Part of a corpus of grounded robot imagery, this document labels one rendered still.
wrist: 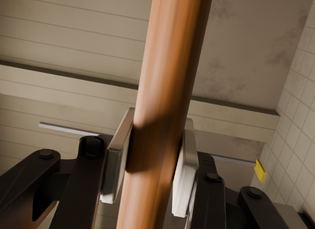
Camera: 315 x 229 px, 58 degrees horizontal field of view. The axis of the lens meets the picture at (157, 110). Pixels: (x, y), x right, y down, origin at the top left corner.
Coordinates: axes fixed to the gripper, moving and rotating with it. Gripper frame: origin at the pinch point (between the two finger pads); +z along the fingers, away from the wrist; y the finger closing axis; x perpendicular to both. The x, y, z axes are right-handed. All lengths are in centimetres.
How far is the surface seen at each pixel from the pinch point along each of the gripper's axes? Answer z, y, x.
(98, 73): 273, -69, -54
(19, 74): 256, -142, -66
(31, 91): 257, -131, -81
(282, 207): 164, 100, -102
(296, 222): 149, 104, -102
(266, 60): 270, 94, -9
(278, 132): 250, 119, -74
